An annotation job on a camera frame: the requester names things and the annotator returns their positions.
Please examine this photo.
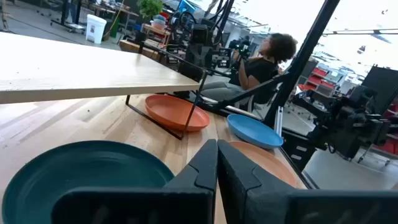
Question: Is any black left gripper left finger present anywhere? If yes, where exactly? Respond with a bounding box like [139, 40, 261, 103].
[51, 139, 218, 224]

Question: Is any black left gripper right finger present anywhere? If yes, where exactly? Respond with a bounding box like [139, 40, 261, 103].
[216, 139, 398, 224]

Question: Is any pale terracotta plate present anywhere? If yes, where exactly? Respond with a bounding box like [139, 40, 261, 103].
[229, 141, 298, 188]

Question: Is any blue plate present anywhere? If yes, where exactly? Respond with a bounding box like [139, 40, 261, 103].
[226, 113, 284, 149]

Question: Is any red-orange plate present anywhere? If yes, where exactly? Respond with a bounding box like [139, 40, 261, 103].
[144, 94, 211, 132]

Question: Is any dark teal plate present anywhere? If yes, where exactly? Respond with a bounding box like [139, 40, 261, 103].
[1, 140, 175, 224]

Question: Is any person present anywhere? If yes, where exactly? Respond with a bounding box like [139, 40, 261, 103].
[200, 32, 299, 105]

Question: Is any red storage rack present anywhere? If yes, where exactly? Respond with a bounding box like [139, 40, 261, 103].
[298, 67, 338, 94]

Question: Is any black background robot rig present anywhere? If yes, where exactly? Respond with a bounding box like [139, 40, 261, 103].
[174, 9, 233, 82]

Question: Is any black upright panel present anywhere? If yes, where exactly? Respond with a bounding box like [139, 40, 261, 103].
[362, 65, 398, 115]

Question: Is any white bin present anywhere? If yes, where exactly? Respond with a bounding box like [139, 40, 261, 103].
[85, 14, 108, 44]

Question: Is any leafy green room plant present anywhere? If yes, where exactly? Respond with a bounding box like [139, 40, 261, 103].
[137, 0, 164, 19]

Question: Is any silver aluminium bracket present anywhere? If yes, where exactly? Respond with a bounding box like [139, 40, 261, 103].
[274, 105, 284, 138]

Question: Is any black aluminium table frame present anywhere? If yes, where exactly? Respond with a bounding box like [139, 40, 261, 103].
[186, 0, 341, 190]

